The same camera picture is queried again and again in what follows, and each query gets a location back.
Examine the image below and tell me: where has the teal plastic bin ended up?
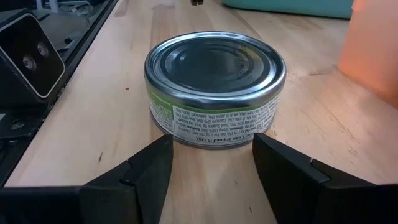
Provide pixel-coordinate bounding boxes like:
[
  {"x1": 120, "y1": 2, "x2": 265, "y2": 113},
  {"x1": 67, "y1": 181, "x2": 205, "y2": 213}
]
[{"x1": 221, "y1": 0, "x2": 355, "y2": 19}]

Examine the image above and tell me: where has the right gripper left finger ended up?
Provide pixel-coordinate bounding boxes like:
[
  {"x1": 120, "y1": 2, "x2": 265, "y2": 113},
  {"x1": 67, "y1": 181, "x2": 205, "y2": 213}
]
[{"x1": 0, "y1": 134, "x2": 174, "y2": 224}]

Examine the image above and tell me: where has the orange translucent container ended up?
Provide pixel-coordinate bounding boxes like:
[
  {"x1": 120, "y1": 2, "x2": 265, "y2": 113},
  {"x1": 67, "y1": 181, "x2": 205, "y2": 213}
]
[{"x1": 338, "y1": 0, "x2": 398, "y2": 108}]

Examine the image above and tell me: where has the silver tin can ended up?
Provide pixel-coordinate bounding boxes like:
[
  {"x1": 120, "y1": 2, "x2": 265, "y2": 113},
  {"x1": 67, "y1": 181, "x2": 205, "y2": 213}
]
[{"x1": 144, "y1": 30, "x2": 287, "y2": 149}]

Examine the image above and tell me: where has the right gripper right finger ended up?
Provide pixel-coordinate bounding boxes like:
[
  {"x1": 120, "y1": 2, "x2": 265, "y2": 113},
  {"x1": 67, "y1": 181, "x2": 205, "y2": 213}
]
[{"x1": 252, "y1": 133, "x2": 398, "y2": 224}]

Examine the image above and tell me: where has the black camera white rim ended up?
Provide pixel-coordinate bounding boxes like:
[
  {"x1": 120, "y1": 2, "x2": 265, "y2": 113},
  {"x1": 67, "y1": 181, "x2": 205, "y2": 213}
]
[{"x1": 0, "y1": 8, "x2": 67, "y2": 108}]

